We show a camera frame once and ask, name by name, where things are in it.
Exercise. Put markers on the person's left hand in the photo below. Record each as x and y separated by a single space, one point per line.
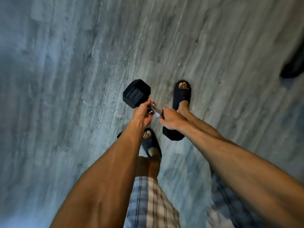
141 113

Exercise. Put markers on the person's left fingers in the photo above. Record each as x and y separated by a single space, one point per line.
149 104

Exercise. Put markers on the plaid shorts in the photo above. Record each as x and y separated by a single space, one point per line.
149 206

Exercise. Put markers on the person's right hand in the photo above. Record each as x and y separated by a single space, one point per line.
172 119

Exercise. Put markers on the person's left leg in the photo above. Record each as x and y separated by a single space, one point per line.
148 165

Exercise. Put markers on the dark object on floor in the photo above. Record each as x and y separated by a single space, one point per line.
293 66

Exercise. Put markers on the person's right forearm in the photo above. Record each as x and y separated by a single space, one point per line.
242 168

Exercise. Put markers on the person's right leg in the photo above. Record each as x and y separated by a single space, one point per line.
201 123

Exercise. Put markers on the person's left forearm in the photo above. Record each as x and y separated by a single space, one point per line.
104 178

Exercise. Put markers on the black hex dumbbell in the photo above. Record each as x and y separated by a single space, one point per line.
137 93

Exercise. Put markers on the person's right fingers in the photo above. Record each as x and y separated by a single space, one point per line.
163 115

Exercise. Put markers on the person's leg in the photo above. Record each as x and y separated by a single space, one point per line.
148 165
201 123

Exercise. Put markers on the black slide sandal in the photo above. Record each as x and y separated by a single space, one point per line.
152 142
181 93

